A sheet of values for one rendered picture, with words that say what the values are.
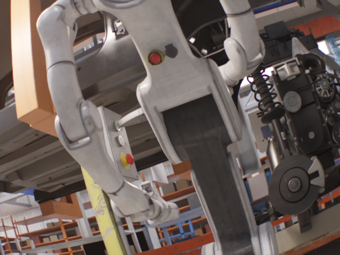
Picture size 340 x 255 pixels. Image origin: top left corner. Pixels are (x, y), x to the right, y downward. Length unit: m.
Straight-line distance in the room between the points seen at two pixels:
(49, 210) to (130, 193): 2.89
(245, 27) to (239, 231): 0.56
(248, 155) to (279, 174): 4.41
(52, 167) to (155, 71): 2.31
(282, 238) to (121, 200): 1.09
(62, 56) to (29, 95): 0.74
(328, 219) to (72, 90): 1.42
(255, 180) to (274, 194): 3.55
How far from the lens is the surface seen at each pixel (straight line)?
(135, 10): 1.09
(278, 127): 2.07
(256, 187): 5.45
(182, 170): 3.56
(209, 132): 1.22
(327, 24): 4.74
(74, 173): 3.55
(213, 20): 2.48
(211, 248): 1.34
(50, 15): 1.19
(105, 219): 1.66
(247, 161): 6.32
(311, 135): 2.26
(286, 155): 1.97
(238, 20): 1.19
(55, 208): 4.09
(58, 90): 1.09
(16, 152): 2.88
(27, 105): 1.85
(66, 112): 1.09
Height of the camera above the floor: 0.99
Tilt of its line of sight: 17 degrees up
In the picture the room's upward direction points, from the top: 16 degrees counter-clockwise
